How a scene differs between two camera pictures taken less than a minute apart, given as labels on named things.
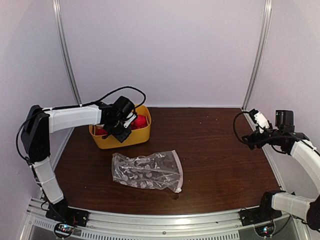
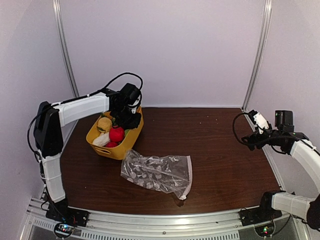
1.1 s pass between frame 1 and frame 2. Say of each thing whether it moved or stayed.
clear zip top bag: moved
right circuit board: stayed
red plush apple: moved
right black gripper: stayed
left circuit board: stayed
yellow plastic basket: moved
